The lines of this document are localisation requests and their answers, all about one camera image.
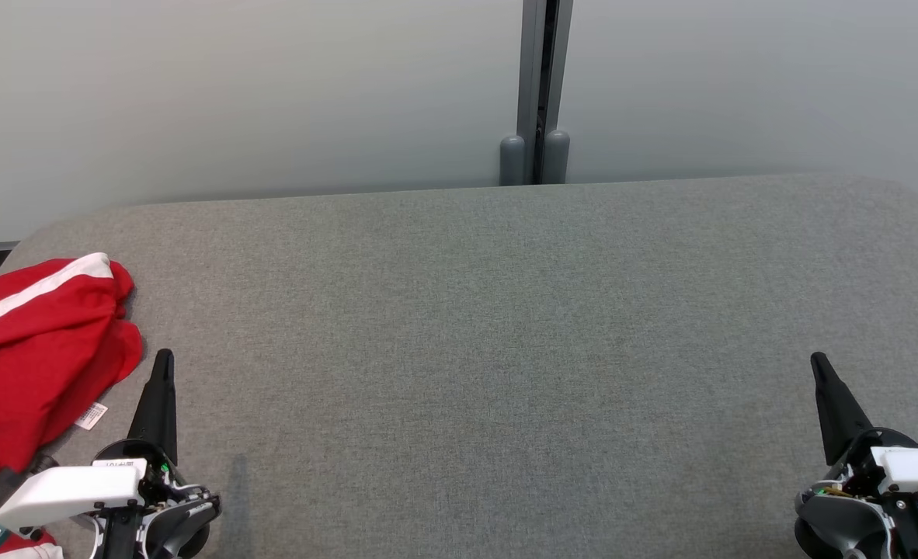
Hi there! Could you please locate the red white-sleeved t-shirt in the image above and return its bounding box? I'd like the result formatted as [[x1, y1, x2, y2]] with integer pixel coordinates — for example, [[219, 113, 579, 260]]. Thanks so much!
[[0, 314, 144, 559]]

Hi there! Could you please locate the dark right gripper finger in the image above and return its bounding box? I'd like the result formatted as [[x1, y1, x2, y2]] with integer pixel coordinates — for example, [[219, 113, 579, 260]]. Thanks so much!
[[810, 352, 875, 467]]

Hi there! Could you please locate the grey metal partition post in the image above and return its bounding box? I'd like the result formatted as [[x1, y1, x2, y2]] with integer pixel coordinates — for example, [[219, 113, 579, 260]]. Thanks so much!
[[516, 0, 574, 186]]

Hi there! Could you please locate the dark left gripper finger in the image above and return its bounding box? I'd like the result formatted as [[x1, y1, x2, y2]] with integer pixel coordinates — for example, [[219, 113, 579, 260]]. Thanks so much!
[[127, 349, 178, 465]]

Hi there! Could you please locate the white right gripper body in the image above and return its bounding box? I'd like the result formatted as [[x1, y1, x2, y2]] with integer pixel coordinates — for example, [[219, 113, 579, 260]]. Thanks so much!
[[824, 427, 918, 499]]

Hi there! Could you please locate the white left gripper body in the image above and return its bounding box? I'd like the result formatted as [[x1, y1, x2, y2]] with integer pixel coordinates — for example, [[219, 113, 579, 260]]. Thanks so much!
[[0, 439, 188, 536]]

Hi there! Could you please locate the grey rounded partition foot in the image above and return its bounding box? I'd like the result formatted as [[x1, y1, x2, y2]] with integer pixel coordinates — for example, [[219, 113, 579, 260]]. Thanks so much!
[[499, 136, 526, 186], [543, 130, 570, 185]]

